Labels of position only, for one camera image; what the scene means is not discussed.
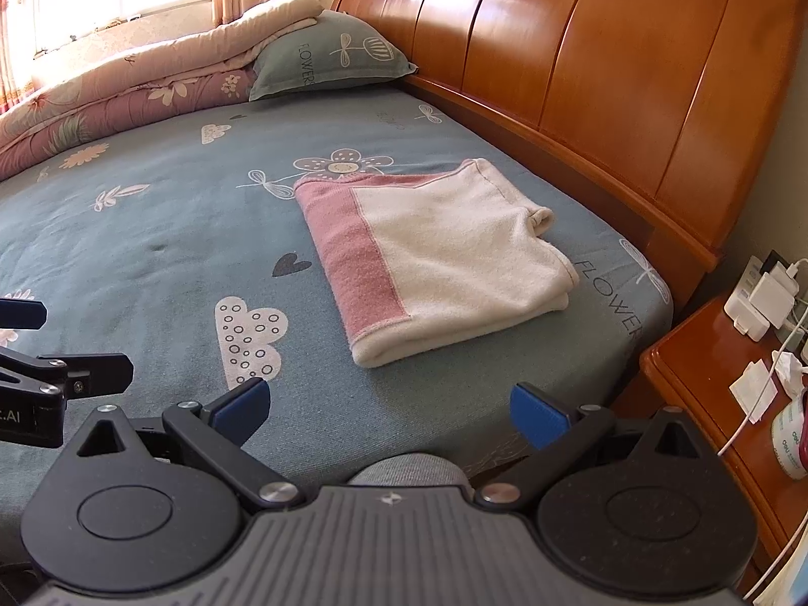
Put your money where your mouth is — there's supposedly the white charger block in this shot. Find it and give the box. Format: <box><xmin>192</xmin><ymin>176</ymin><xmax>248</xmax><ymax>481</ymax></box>
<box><xmin>750</xmin><ymin>267</ymin><xmax>800</xmax><ymax>324</ymax></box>

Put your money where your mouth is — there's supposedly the folded white paper tissue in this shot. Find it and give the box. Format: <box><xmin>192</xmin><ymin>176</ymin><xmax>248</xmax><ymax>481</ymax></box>
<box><xmin>730</xmin><ymin>359</ymin><xmax>779</xmax><ymax>425</ymax></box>

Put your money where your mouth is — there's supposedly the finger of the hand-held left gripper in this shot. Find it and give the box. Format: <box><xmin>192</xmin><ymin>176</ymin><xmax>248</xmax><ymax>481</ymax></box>
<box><xmin>0</xmin><ymin>298</ymin><xmax>49</xmax><ymax>331</ymax></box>
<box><xmin>0</xmin><ymin>346</ymin><xmax>135</xmax><ymax>401</ymax></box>

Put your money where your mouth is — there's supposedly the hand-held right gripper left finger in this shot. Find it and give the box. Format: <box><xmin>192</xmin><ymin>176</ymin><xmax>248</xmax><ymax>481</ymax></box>
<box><xmin>76</xmin><ymin>377</ymin><xmax>304</xmax><ymax>512</ymax></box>

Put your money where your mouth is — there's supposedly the crumpled white tissue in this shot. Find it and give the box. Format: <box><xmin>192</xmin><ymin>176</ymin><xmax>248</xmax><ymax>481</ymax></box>
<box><xmin>771</xmin><ymin>349</ymin><xmax>807</xmax><ymax>400</ymax></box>

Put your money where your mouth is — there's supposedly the pink and white knit sweater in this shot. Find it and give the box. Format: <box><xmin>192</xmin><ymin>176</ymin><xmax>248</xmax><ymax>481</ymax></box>
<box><xmin>293</xmin><ymin>158</ymin><xmax>580</xmax><ymax>368</ymax></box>

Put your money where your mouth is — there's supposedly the blue floral bed sheet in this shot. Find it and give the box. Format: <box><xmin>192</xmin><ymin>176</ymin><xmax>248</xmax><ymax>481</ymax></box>
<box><xmin>0</xmin><ymin>85</ymin><xmax>675</xmax><ymax>557</ymax></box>

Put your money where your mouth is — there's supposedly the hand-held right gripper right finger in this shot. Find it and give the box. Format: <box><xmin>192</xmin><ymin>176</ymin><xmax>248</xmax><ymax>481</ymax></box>
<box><xmin>475</xmin><ymin>382</ymin><xmax>703</xmax><ymax>512</ymax></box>

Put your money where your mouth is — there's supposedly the white power strip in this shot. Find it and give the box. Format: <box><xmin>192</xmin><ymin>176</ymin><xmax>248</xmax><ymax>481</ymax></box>
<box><xmin>724</xmin><ymin>254</ymin><xmax>772</xmax><ymax>342</ymax></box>

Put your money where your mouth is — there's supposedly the folded pink floral quilt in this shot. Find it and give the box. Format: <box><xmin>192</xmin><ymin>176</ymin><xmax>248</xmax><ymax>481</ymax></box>
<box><xmin>0</xmin><ymin>0</ymin><xmax>326</xmax><ymax>183</ymax></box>

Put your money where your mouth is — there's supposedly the white charging cable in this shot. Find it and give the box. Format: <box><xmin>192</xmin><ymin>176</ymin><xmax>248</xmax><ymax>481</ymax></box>
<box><xmin>716</xmin><ymin>322</ymin><xmax>808</xmax><ymax>456</ymax></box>

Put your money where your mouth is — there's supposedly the grey-green printed pillow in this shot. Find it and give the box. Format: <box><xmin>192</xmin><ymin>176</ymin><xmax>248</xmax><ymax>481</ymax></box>
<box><xmin>248</xmin><ymin>9</ymin><xmax>419</xmax><ymax>102</ymax></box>

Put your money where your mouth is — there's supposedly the wooden bed headboard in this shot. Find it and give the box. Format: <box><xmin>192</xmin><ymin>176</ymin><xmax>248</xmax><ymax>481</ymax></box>
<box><xmin>331</xmin><ymin>0</ymin><xmax>802</xmax><ymax>474</ymax></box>

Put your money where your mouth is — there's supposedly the wooden nightstand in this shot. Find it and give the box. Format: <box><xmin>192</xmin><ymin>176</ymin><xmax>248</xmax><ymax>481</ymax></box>
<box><xmin>614</xmin><ymin>295</ymin><xmax>808</xmax><ymax>585</ymax></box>

